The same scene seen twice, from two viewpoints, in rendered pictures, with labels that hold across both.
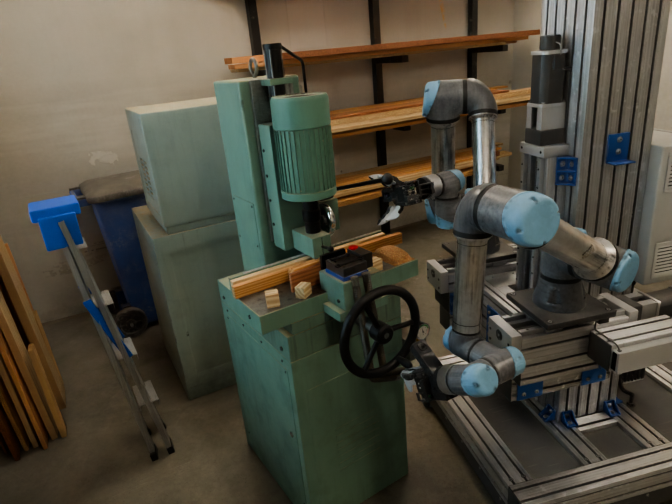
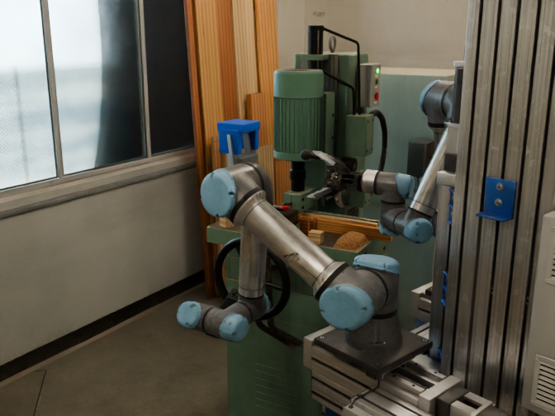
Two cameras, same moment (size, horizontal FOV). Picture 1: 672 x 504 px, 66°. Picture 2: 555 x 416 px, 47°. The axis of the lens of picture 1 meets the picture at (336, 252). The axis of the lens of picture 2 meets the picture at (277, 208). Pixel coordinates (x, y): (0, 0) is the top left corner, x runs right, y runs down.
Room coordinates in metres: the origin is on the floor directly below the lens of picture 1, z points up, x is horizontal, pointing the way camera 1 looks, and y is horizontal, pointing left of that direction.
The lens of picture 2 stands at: (0.39, -1.86, 1.61)
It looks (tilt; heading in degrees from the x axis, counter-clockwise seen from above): 16 degrees down; 60
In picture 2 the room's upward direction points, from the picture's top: straight up
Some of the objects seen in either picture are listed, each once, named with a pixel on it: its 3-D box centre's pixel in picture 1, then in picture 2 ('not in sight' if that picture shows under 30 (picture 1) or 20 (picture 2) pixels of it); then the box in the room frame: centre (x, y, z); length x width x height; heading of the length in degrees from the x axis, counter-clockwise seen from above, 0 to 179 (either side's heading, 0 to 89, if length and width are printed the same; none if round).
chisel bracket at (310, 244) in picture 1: (312, 243); (300, 200); (1.62, 0.08, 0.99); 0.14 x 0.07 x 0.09; 32
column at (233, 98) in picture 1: (268, 181); (329, 144); (1.85, 0.22, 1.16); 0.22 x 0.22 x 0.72; 32
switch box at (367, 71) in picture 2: not in sight; (368, 85); (1.94, 0.11, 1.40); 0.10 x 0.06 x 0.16; 32
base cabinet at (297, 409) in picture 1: (314, 387); (309, 345); (1.70, 0.13, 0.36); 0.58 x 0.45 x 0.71; 32
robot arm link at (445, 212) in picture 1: (451, 211); (394, 218); (1.66, -0.40, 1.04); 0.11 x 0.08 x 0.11; 79
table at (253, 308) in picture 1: (336, 288); (284, 242); (1.51, 0.01, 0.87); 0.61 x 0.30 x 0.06; 122
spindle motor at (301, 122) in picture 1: (304, 147); (298, 114); (1.60, 0.07, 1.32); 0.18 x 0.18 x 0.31
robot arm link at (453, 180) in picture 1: (446, 183); (394, 186); (1.66, -0.39, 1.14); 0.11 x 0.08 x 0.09; 121
